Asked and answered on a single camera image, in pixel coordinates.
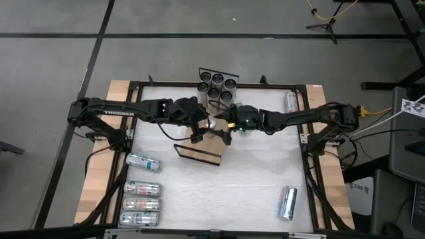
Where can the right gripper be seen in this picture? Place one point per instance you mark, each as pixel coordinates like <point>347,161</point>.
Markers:
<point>247,117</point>

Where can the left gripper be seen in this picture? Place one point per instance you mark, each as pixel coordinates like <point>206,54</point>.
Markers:
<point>186,111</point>

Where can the Celsius Arctic Vibe can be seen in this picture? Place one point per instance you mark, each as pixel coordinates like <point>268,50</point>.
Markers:
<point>143,162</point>

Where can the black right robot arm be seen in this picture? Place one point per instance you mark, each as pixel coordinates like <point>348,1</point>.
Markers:
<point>299,117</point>

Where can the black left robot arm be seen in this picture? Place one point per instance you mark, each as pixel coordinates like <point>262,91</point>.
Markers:
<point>133,109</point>

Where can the black tripod stand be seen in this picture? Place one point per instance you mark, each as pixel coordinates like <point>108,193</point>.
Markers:
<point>328,28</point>

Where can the white labelled box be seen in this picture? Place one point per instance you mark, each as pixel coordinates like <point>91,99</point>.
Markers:
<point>360,196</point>

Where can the black stand foot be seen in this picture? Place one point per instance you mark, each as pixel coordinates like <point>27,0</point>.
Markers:
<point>10,147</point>

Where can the grey equipment case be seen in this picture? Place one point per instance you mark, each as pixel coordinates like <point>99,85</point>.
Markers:
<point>403,149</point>

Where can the dark grey bin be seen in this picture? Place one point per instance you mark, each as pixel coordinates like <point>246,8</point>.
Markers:
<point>391,206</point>

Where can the white paper marker tag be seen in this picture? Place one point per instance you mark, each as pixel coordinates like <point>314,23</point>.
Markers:
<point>413,108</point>

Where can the black metal table frame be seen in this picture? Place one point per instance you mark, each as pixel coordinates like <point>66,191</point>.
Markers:
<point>172,84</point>

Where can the black frame clamp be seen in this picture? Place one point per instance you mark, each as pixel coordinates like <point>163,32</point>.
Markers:
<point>151,79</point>
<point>263,79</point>

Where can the silver camera mount bar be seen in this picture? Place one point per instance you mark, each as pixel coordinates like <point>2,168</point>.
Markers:
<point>214,234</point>

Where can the black metal stand frame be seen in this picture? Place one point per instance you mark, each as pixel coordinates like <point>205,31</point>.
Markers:
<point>382,85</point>

